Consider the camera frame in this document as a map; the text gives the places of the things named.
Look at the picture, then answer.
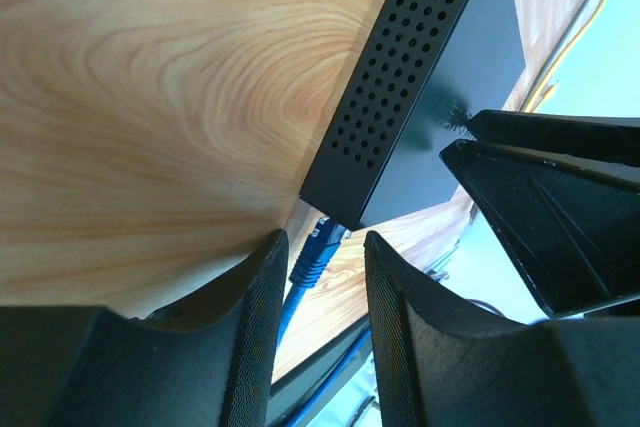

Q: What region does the black network switch box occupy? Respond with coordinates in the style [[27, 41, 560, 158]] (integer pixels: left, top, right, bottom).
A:
[[300, 0, 525, 231]]

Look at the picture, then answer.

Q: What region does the blue ethernet cable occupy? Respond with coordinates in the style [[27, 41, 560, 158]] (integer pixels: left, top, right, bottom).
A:
[[274, 214, 381, 427]]

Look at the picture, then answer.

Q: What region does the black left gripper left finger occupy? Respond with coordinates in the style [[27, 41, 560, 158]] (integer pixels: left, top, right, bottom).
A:
[[1, 230, 288, 426]]

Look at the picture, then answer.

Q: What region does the yellow ethernet cable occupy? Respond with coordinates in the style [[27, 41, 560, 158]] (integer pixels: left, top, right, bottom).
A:
[[519, 0, 617, 113]]

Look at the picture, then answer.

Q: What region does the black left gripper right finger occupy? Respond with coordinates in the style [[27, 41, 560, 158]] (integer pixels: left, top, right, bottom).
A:
[[364, 231, 639, 426]]

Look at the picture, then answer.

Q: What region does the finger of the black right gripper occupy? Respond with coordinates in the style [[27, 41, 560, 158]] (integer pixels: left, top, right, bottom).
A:
[[440, 110, 639, 318]]

